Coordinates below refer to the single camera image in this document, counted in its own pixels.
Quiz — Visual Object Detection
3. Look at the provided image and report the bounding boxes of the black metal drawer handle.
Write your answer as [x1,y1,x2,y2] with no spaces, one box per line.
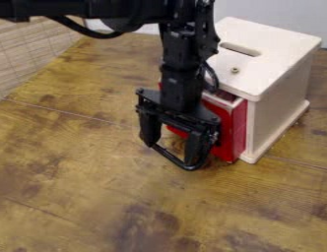
[152,133,217,171]

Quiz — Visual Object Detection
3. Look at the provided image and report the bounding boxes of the woven mat at left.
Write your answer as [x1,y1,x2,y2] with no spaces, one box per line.
[0,17,82,99]

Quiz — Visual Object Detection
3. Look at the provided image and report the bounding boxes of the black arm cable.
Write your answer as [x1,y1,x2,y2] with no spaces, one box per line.
[49,14,145,39]

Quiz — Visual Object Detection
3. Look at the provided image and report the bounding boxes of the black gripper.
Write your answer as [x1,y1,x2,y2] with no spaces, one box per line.
[136,64,220,166]

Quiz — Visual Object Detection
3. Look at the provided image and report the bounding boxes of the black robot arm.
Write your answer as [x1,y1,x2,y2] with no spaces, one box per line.
[0,0,221,170]

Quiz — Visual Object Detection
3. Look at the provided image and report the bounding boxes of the red drawer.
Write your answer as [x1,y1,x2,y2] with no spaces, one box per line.
[157,82,249,163]

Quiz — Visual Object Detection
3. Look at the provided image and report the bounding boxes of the white wooden box cabinet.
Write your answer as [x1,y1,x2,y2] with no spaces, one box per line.
[208,17,322,163]

